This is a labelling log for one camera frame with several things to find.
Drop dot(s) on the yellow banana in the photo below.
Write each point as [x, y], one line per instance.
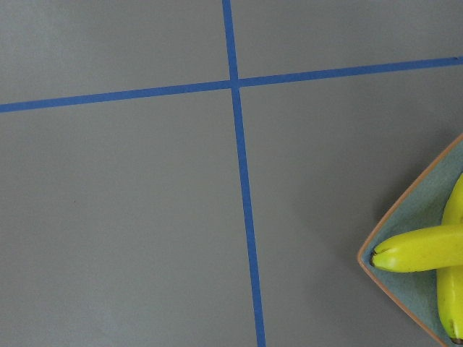
[420, 250]
[449, 279]

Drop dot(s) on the grey square plate orange rim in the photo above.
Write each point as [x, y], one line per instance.
[420, 206]

